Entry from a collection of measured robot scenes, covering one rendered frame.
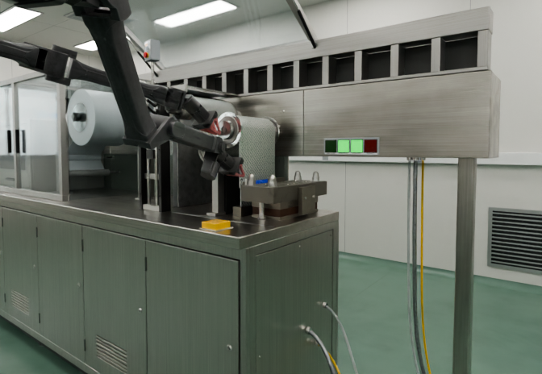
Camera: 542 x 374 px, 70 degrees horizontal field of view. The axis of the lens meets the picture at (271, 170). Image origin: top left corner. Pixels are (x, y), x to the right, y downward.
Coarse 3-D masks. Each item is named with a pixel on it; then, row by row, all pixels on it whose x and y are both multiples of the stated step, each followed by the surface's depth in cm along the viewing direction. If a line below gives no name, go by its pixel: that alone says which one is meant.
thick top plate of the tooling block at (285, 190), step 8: (256, 184) 158; (264, 184) 158; (280, 184) 158; (288, 184) 159; (296, 184) 158; (304, 184) 159; (312, 184) 164; (320, 184) 170; (248, 192) 150; (256, 192) 147; (264, 192) 145; (272, 192) 143; (280, 192) 146; (288, 192) 150; (296, 192) 155; (320, 192) 170; (248, 200) 150; (256, 200) 147; (264, 200) 145; (272, 200) 143; (280, 200) 146; (288, 200) 150
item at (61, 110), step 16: (16, 80) 230; (144, 80) 238; (64, 96) 200; (16, 112) 235; (64, 112) 201; (16, 128) 235; (64, 128) 201; (16, 144) 231; (64, 144) 201; (16, 160) 236; (64, 160) 201; (16, 176) 236; (64, 176) 202; (16, 192) 237; (32, 192) 223; (64, 192) 202
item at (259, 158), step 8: (240, 144) 157; (248, 144) 161; (256, 144) 165; (264, 144) 169; (272, 144) 174; (240, 152) 157; (248, 152) 161; (256, 152) 165; (264, 152) 169; (272, 152) 174; (248, 160) 161; (256, 160) 165; (264, 160) 169; (272, 160) 174; (248, 168) 161; (256, 168) 166; (264, 168) 170; (272, 168) 174; (256, 176) 166; (264, 176) 170; (240, 184) 158
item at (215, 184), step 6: (222, 174) 160; (216, 180) 159; (222, 180) 160; (216, 186) 159; (222, 186) 161; (216, 192) 159; (222, 192) 161; (216, 198) 159; (222, 198) 161; (216, 204) 160; (222, 204) 161; (216, 210) 160; (222, 210) 161
